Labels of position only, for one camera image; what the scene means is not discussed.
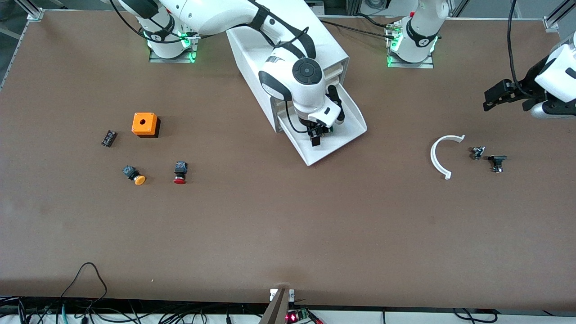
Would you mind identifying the black cable on table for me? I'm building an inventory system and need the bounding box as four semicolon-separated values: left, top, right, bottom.
319;13;399;36

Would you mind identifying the orange button enclosure box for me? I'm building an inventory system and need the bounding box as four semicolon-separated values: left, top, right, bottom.
131;112;161;138

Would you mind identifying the circuit board with red light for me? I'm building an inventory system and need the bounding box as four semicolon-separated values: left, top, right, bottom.
286;307;324;324

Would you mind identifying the black looped cable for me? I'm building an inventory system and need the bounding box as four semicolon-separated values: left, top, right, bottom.
60;262;108;301

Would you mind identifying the yellow push button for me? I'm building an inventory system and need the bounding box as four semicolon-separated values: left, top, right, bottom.
122;165;147;186

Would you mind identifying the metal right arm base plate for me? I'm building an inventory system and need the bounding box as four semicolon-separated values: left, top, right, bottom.
148;34;199;63

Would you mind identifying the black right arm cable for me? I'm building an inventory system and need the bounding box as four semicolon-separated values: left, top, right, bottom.
108;0;316;135

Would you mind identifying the aluminium frame profile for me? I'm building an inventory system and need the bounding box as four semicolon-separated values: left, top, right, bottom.
543;0;576;30

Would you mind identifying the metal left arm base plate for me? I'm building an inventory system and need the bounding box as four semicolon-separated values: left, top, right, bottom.
385;23;435;69

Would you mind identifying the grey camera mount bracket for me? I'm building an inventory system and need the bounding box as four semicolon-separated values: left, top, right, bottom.
258;288;295;324

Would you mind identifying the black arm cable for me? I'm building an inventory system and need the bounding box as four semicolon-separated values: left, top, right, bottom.
507;0;526;97
108;0;316;135

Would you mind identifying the white curved plastic arc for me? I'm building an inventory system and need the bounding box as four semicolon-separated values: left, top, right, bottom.
430;134;466;180

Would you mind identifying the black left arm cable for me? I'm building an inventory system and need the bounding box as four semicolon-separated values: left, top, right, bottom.
507;0;526;97

